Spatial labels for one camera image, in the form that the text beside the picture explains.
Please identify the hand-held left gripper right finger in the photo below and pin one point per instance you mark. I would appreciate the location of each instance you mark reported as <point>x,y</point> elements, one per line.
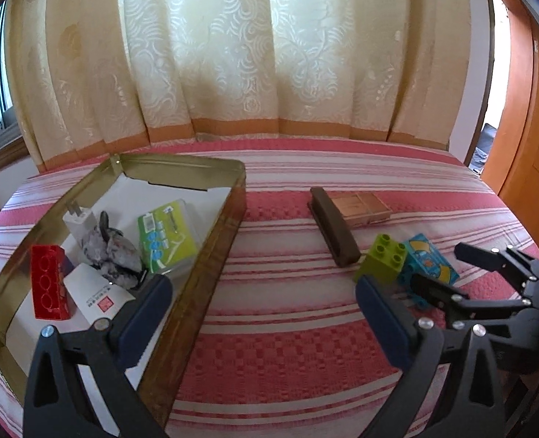
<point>383,324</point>

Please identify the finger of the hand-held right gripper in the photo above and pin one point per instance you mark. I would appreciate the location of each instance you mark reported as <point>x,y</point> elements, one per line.
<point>434,289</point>
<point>484,255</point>

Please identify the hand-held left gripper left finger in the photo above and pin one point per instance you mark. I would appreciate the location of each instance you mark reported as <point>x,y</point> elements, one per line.
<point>146,315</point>

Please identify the blue printed building block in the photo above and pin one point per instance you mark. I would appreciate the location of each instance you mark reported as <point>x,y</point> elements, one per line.
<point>429,255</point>

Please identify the white card with red logo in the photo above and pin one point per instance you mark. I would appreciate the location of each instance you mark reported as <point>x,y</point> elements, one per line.
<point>96,292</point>

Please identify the grey object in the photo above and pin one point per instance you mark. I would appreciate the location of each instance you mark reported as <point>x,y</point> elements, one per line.
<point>114,251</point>

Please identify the green label floss pick box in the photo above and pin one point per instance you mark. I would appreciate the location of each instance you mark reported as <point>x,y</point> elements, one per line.
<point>164,237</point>

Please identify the gold metal tin tray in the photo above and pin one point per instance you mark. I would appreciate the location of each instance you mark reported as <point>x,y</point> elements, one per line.
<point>214,246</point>

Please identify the red building block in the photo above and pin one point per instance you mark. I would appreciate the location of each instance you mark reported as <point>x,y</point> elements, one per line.
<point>46,283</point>

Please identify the lime green building block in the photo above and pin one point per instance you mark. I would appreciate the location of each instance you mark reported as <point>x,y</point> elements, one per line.
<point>383,260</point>

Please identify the red striped bedspread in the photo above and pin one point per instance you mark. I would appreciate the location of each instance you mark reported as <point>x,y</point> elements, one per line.
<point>297,328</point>

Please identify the dark brown long box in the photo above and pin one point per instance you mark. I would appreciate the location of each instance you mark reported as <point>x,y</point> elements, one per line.
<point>338,232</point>

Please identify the copper coloured flat box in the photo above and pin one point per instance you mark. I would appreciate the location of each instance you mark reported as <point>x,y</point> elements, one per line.
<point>361,207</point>

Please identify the white plug charger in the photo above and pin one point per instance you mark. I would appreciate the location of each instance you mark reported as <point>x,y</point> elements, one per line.
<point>80,223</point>

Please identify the white liner paper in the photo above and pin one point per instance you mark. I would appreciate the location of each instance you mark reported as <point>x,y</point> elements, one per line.
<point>128,196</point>

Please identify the orange wooden door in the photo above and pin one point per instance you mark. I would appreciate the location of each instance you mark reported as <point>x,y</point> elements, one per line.
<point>525,123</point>

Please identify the wooden window sill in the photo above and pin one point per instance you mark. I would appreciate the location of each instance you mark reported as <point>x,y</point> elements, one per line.
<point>2,155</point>

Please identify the cream patterned curtain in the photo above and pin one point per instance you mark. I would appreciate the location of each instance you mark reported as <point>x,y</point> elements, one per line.
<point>251,54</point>

